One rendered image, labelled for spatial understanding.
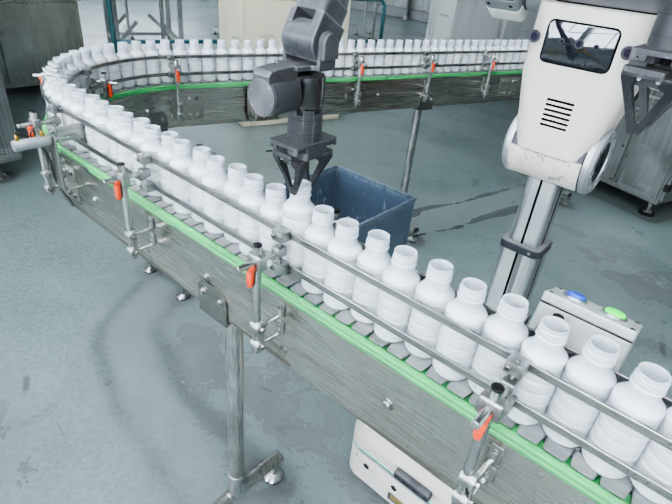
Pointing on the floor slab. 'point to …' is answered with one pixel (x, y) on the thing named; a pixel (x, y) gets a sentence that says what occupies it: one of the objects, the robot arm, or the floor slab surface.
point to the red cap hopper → (149, 17)
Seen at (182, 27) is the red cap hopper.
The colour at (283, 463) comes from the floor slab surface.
